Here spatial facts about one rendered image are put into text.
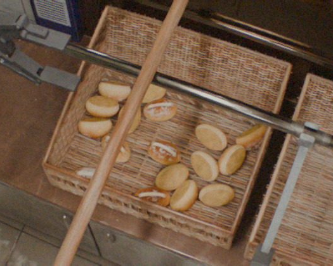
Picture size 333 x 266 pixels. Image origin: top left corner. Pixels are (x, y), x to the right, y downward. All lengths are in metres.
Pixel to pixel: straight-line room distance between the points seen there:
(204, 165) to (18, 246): 0.93
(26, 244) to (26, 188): 0.59
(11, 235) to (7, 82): 0.67
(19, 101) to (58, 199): 0.35
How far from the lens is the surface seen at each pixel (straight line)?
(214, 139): 2.07
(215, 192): 2.00
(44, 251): 2.67
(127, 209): 2.02
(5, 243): 2.71
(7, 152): 2.18
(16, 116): 2.23
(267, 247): 1.64
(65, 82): 1.28
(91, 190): 1.42
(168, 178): 2.02
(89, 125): 2.09
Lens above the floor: 2.52
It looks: 65 degrees down
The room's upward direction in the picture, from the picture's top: 2 degrees counter-clockwise
